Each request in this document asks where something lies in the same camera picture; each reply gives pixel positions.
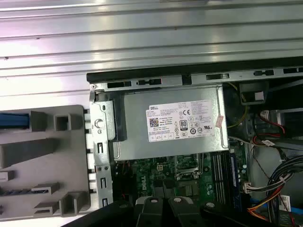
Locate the green motherboard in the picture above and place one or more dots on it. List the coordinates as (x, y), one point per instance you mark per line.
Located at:
(151, 165)

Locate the RAM stick on rack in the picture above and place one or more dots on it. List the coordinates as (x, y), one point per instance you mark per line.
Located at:
(14, 191)

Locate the silver drive cage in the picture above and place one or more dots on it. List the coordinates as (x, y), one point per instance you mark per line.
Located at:
(291, 132)

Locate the silver power supply unit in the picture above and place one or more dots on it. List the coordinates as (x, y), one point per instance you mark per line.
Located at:
(137, 113)

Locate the hard disk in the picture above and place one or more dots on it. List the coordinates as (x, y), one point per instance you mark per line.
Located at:
(14, 120)

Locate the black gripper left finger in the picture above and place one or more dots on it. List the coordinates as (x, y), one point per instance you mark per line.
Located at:
(151, 212)

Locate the grey parts rack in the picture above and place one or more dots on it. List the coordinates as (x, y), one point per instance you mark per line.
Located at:
(47, 146)

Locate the installed RAM stick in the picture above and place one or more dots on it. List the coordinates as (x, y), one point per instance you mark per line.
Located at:
(234, 179)

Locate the black open PC case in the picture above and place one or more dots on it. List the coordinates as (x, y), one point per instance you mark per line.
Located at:
(154, 76)

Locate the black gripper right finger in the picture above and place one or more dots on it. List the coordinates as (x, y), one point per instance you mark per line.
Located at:
(182, 212)

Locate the black RAM slot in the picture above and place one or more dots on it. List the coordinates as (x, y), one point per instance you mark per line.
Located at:
(215, 177)
(221, 177)

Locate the CPU socket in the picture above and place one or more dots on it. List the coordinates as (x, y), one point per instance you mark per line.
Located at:
(189, 170)

